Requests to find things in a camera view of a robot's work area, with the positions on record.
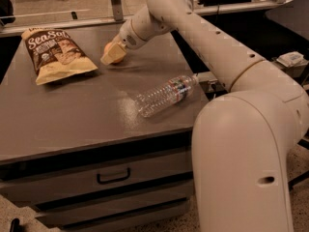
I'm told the black drawer handle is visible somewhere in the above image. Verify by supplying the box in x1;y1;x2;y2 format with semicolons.
96;167;131;185

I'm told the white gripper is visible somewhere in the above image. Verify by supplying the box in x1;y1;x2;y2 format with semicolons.
99;17;143;66

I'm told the metal railing frame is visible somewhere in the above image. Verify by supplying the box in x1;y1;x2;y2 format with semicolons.
1;0;293;37

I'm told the small white label box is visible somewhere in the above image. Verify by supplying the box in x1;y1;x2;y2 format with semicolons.
277;51;304;68

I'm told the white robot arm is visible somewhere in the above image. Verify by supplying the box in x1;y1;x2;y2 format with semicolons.
101;0;309;232

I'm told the grey drawer cabinet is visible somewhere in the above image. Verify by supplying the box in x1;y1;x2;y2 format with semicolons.
0;35;206;232

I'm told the clear plastic water bottle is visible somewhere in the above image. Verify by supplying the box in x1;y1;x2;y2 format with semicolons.
134;75;199;118

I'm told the sea salt chips bag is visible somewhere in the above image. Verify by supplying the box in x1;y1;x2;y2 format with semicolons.
21;28;98;85

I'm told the black tripod stand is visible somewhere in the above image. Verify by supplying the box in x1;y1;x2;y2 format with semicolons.
288;136;309;190

